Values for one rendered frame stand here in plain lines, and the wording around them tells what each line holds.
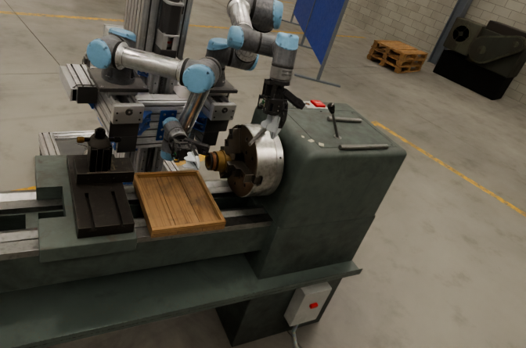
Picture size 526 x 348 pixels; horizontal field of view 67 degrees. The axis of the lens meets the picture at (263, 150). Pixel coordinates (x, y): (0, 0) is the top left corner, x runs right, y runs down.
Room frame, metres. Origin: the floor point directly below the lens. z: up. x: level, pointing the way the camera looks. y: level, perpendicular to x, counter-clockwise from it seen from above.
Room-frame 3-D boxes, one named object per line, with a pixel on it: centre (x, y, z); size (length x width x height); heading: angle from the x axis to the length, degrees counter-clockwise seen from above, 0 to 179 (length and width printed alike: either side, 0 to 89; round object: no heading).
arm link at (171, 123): (1.56, 0.41, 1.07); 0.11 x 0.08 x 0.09; 36
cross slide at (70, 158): (1.16, 0.54, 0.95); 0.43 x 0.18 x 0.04; 36
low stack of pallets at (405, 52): (9.47, -2.25, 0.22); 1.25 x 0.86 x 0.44; 143
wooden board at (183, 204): (1.33, 0.28, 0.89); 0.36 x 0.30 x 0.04; 36
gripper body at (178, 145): (1.43, 0.33, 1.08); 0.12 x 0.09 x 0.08; 36
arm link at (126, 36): (1.70, 0.75, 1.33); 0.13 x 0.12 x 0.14; 178
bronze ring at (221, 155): (1.41, 0.16, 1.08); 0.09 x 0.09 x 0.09; 36
